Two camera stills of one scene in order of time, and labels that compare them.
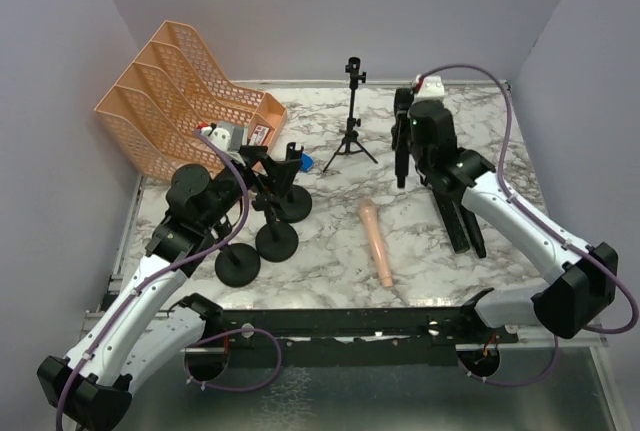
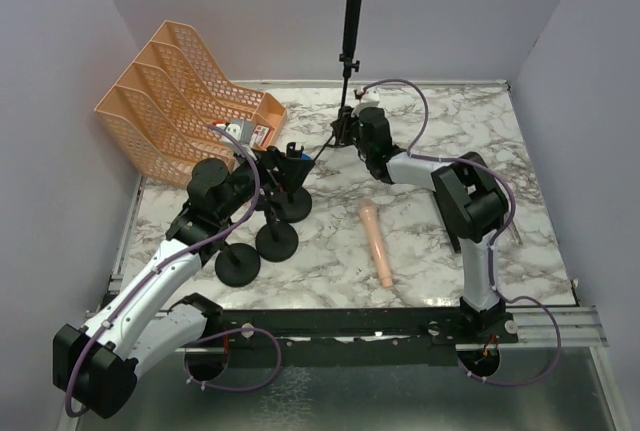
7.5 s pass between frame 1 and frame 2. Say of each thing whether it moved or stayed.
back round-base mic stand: stayed
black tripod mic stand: moved
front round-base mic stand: stayed
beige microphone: stayed
